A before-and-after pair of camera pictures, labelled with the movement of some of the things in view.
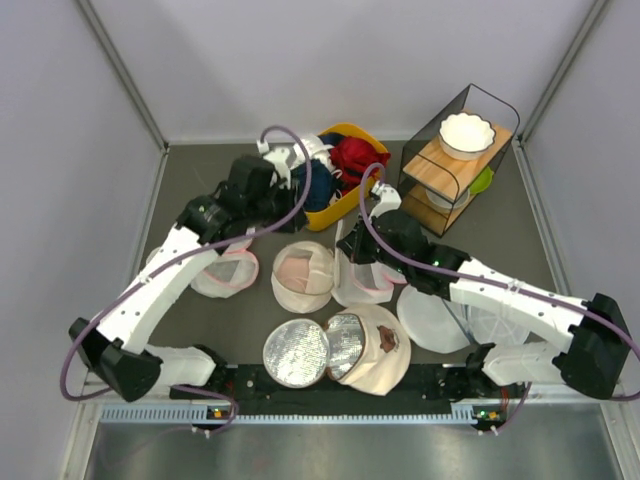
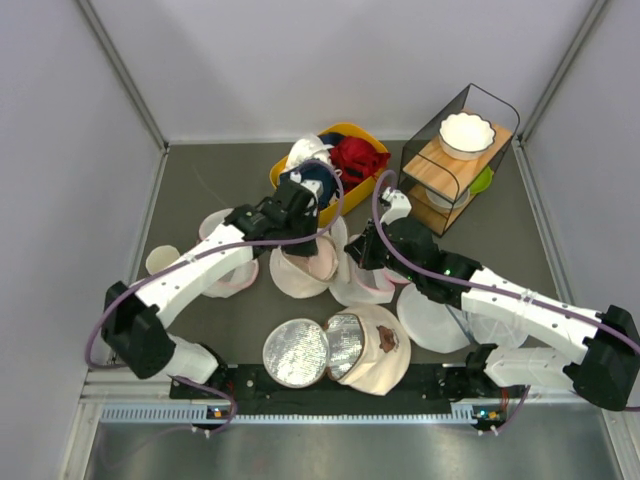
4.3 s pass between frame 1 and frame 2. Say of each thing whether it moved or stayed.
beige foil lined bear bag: stayed
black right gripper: stayed
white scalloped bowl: stayed
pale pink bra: moved
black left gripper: moved
